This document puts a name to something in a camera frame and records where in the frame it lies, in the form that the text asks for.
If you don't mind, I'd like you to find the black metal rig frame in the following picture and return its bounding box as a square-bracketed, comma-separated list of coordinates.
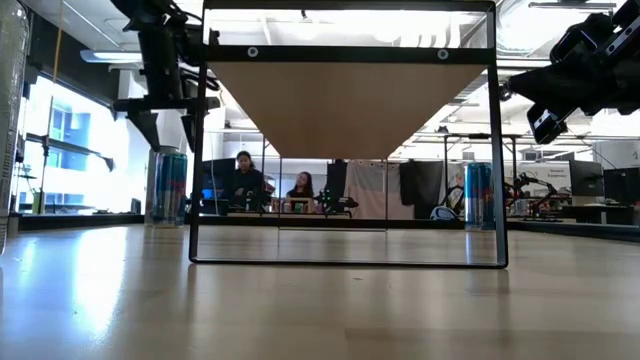
[442, 131, 524, 221]

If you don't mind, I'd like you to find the black upright panel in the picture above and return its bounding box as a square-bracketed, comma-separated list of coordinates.
[326, 160, 349, 201]

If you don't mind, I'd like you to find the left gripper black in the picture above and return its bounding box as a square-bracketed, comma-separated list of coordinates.
[112, 22, 222, 154]

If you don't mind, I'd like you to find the blue silver beverage can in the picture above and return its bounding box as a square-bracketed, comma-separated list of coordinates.
[152, 149, 190, 229]
[463, 162, 496, 231]

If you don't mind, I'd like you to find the ceiling light strip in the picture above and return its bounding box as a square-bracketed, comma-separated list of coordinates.
[497, 58, 554, 70]

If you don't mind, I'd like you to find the white printed sign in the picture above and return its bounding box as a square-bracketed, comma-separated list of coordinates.
[517, 162, 572, 197]

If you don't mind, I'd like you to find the long ceiling light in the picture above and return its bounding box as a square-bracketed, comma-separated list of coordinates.
[79, 48, 146, 65]

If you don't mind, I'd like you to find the wooden shelf black metal frame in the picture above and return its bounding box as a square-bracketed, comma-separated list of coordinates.
[188, 0, 510, 270]

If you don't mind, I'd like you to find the large clear bottle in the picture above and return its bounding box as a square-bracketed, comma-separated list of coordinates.
[0, 0, 31, 257]

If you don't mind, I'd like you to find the black aluminium table rail frame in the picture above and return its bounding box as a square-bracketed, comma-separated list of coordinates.
[17, 212, 640, 245]

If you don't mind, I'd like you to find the black hanging cloth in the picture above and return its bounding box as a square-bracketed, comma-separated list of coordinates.
[398, 159, 446, 220]

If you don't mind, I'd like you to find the black ceiling track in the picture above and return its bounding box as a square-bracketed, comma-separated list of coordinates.
[527, 0, 618, 12]

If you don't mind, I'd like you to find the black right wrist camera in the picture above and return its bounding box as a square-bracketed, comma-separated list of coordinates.
[549, 12, 604, 65]

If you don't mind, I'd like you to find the white and blue round object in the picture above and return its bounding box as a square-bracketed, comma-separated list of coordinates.
[429, 205, 459, 222]

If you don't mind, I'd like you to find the silver ceiling duct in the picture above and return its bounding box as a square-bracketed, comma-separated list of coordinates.
[494, 0, 566, 66]

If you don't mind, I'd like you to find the yellow hanging strap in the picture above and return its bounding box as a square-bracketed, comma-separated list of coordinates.
[38, 0, 66, 214]

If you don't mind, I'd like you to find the person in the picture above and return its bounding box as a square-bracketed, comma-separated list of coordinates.
[227, 149, 276, 214]
[285, 171, 316, 201]

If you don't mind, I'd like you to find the white hanging cloth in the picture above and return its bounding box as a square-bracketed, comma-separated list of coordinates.
[344, 159, 402, 220]

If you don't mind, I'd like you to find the black computer monitor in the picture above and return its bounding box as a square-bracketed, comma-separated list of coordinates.
[202, 158, 237, 201]
[569, 159, 605, 198]
[602, 167, 640, 205]

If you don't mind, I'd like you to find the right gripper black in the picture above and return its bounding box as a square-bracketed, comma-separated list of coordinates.
[506, 55, 640, 147]

